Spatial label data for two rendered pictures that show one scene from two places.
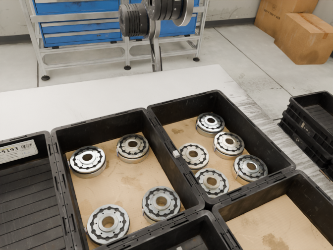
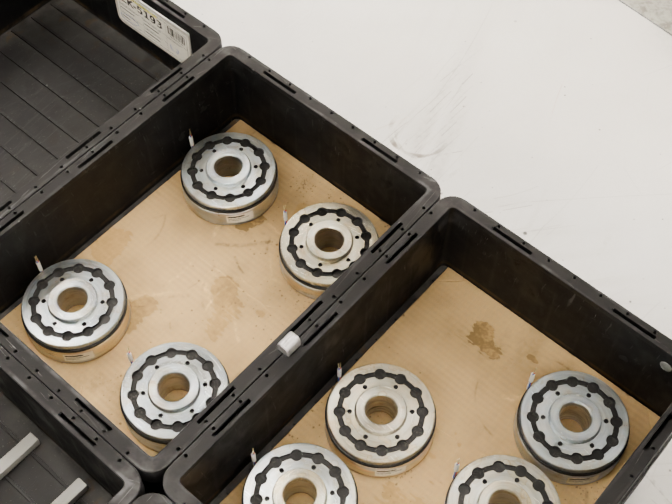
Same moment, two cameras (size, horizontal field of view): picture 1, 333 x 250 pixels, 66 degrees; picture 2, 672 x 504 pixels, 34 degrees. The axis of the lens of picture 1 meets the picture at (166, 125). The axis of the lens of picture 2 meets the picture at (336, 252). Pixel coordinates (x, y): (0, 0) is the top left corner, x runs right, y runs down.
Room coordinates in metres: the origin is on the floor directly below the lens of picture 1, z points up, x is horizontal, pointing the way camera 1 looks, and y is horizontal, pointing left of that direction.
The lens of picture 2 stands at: (0.34, -0.47, 1.79)
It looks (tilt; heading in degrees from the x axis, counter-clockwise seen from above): 57 degrees down; 70
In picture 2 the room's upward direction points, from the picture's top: straight up
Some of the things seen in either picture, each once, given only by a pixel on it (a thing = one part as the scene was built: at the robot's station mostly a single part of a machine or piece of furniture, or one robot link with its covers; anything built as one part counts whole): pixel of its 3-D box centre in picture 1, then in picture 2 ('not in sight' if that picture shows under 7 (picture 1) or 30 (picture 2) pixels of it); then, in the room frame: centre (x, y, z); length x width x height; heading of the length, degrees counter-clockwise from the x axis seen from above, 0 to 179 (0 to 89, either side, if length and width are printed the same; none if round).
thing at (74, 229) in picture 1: (120, 166); (196, 238); (0.41, 0.11, 0.92); 0.40 x 0.30 x 0.02; 29
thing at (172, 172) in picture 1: (121, 177); (202, 267); (0.41, 0.11, 0.87); 0.40 x 0.30 x 0.11; 29
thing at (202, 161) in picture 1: (193, 155); (380, 412); (0.53, -0.09, 0.86); 0.10 x 0.10 x 0.01
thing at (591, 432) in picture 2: (210, 120); (574, 418); (0.69, -0.16, 0.86); 0.05 x 0.05 x 0.01
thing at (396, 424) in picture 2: (193, 154); (380, 410); (0.53, -0.09, 0.86); 0.05 x 0.05 x 0.01
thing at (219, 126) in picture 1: (210, 121); (573, 420); (0.69, -0.16, 0.86); 0.10 x 0.10 x 0.01
